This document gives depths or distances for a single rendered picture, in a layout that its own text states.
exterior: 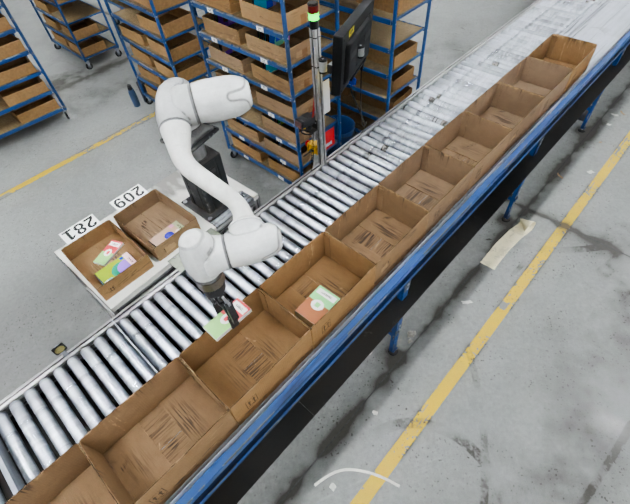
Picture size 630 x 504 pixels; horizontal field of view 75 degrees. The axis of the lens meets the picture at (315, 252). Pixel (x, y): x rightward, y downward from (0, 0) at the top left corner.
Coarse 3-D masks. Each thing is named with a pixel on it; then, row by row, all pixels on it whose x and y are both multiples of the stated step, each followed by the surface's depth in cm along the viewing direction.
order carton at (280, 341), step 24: (264, 312) 176; (288, 312) 157; (240, 336) 170; (264, 336) 169; (288, 336) 168; (192, 360) 156; (216, 360) 164; (240, 360) 164; (264, 360) 163; (288, 360) 151; (216, 384) 157; (240, 384) 157; (264, 384) 145; (240, 408) 141
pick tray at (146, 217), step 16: (160, 192) 235; (128, 208) 230; (144, 208) 238; (160, 208) 240; (176, 208) 233; (128, 224) 233; (144, 224) 232; (160, 224) 231; (192, 224) 221; (144, 240) 225; (176, 240) 217; (160, 256) 214
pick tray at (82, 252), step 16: (112, 224) 223; (80, 240) 217; (96, 240) 224; (128, 240) 220; (80, 256) 220; (96, 256) 219; (144, 256) 206; (80, 272) 201; (96, 272) 213; (128, 272) 203; (144, 272) 211; (96, 288) 195; (112, 288) 201
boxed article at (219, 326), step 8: (240, 304) 148; (224, 312) 147; (240, 312) 146; (248, 312) 147; (216, 320) 145; (224, 320) 144; (240, 320) 145; (208, 328) 143; (216, 328) 143; (224, 328) 142; (216, 336) 141
